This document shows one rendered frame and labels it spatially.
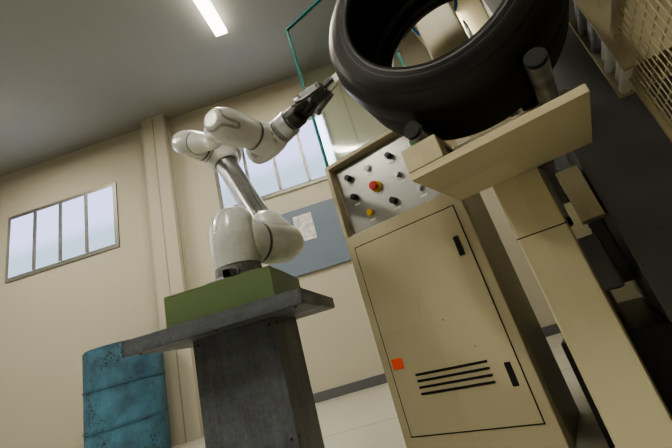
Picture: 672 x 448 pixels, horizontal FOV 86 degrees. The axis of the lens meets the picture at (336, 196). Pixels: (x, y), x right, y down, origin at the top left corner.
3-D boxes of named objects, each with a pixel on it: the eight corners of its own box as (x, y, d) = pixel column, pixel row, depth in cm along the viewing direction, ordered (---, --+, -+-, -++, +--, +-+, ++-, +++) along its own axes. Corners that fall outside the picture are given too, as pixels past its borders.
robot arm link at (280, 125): (286, 124, 129) (297, 114, 127) (294, 144, 126) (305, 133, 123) (267, 117, 122) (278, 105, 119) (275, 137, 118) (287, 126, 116)
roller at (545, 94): (551, 125, 98) (539, 114, 100) (566, 113, 96) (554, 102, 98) (532, 73, 70) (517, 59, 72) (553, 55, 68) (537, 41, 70)
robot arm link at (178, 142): (187, 124, 152) (215, 132, 163) (167, 125, 163) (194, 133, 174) (182, 154, 151) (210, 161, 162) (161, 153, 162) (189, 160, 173)
